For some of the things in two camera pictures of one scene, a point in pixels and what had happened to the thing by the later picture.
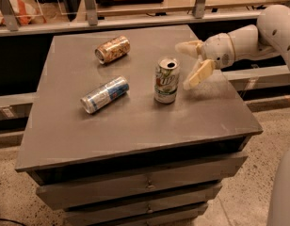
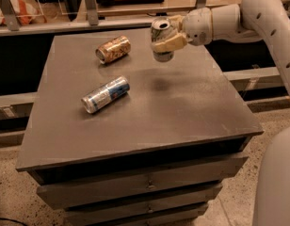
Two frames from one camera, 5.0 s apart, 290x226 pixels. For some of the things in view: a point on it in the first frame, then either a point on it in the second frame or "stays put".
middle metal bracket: [90, 4] stays put
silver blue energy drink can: [104, 94] stays put
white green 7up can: [167, 78] → [161, 31]
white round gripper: [217, 51] → [198, 25]
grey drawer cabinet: [116, 139] stays put
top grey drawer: [201, 171] stays put
